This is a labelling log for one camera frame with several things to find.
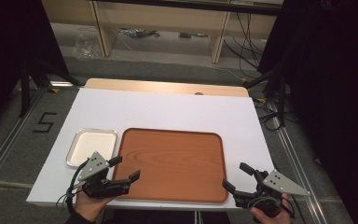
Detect bundle of black cables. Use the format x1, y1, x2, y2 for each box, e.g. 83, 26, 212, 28
223, 11, 264, 71

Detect small metal tray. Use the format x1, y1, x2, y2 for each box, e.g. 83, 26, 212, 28
65, 128, 118, 168

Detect small dark floor clutter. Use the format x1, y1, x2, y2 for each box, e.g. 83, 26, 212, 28
178, 31, 210, 39

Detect person's right hand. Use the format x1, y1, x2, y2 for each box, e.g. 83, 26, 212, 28
250, 192, 294, 224

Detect person's dark clothing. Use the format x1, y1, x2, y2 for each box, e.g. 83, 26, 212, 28
101, 208, 231, 224

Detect brown wooden tray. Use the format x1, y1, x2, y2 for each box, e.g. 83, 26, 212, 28
111, 127, 229, 203

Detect black metal stand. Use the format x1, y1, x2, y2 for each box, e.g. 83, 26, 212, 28
19, 59, 83, 119
243, 66, 290, 128

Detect person's left hand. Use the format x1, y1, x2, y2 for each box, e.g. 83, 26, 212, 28
74, 188, 117, 223

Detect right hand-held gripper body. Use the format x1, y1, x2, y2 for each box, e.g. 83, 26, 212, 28
235, 170, 311, 218

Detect black floor cables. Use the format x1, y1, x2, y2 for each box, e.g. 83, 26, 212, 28
253, 97, 288, 133

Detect light wooden table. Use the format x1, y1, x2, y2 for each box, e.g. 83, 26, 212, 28
84, 77, 250, 98

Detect bluish clutter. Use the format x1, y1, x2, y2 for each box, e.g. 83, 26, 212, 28
119, 27, 161, 39

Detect white board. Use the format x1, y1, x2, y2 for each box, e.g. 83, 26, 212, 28
25, 87, 276, 211

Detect light wooden desk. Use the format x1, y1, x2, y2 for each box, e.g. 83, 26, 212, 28
41, 0, 284, 65

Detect clear plastic bag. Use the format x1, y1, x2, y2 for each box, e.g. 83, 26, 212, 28
72, 27, 103, 61

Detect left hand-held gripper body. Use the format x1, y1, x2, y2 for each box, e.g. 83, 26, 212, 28
76, 150, 131, 200

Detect black curtain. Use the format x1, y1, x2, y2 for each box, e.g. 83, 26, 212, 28
0, 0, 71, 141
256, 0, 358, 224

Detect aluminium floor rail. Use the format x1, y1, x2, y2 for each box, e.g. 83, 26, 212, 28
268, 101, 330, 224
0, 86, 50, 198

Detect left hand-held gripper cable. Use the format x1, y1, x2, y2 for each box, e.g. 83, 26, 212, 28
55, 161, 90, 217

